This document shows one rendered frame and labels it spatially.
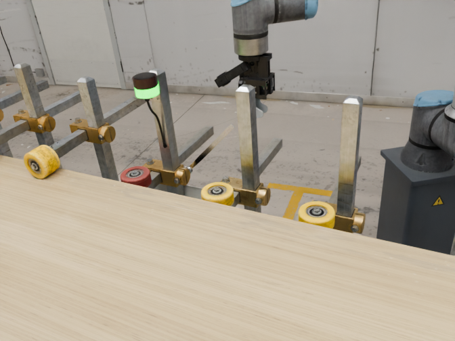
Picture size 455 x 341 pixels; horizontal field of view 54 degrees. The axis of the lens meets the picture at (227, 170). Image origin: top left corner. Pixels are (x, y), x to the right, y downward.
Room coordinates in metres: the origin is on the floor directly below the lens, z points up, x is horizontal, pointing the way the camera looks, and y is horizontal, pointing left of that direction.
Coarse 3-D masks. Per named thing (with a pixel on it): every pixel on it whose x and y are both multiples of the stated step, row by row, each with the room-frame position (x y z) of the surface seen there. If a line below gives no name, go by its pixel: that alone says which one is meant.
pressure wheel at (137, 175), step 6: (132, 168) 1.06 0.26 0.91; (138, 168) 1.05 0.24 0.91; (144, 168) 1.05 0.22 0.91; (126, 174) 1.03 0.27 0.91; (132, 174) 1.03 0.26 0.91; (138, 174) 1.03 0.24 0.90; (144, 174) 1.02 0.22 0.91; (126, 180) 1.00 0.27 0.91; (132, 180) 0.99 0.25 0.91; (138, 180) 0.99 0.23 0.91; (144, 180) 1.00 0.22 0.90; (150, 180) 1.02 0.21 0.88; (144, 186) 1.00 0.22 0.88
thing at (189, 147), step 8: (208, 128) 1.37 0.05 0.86; (200, 136) 1.31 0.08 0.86; (208, 136) 1.35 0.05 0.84; (184, 144) 1.27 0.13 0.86; (192, 144) 1.26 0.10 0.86; (200, 144) 1.30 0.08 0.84; (184, 152) 1.22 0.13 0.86; (192, 152) 1.25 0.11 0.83; (184, 160) 1.21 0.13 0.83; (152, 176) 1.08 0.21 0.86; (152, 184) 1.06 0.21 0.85
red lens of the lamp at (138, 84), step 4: (156, 76) 1.06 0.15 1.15; (136, 80) 1.04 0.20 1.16; (140, 80) 1.04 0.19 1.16; (144, 80) 1.04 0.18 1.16; (148, 80) 1.04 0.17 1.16; (152, 80) 1.05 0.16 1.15; (156, 80) 1.06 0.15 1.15; (136, 84) 1.04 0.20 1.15; (140, 84) 1.04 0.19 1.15; (144, 84) 1.04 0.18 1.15; (148, 84) 1.04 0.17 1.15; (152, 84) 1.04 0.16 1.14; (156, 84) 1.06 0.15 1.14; (136, 88) 1.05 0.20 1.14; (140, 88) 1.04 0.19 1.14; (144, 88) 1.04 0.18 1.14; (148, 88) 1.04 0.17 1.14
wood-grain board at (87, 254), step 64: (0, 192) 1.01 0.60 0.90; (64, 192) 0.98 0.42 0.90; (128, 192) 0.95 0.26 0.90; (0, 256) 0.74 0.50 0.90; (64, 256) 0.72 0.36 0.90; (128, 256) 0.70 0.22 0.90; (192, 256) 0.68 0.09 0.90; (256, 256) 0.66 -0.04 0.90; (320, 256) 0.65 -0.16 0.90; (384, 256) 0.63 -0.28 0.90; (448, 256) 0.61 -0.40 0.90; (0, 320) 0.56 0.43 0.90; (64, 320) 0.55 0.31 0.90; (128, 320) 0.53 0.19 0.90; (192, 320) 0.52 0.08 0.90; (256, 320) 0.51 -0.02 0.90; (320, 320) 0.50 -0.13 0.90; (384, 320) 0.48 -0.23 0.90; (448, 320) 0.47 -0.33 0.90
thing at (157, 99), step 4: (144, 72) 1.09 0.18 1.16; (148, 72) 1.09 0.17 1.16; (152, 72) 1.08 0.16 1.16; (136, 76) 1.06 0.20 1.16; (140, 76) 1.06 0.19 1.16; (144, 76) 1.06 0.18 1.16; (148, 76) 1.05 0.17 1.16; (152, 76) 1.05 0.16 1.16; (156, 96) 1.09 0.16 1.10; (160, 96) 1.08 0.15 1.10; (148, 100) 1.06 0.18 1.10; (152, 100) 1.09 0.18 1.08; (156, 100) 1.09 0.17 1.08; (160, 100) 1.08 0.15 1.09; (148, 104) 1.06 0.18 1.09; (152, 112) 1.07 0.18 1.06; (156, 116) 1.08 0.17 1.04; (160, 124) 1.08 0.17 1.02; (160, 128) 1.08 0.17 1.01; (160, 132) 1.08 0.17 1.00; (164, 140) 1.09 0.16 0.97; (164, 144) 1.08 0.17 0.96
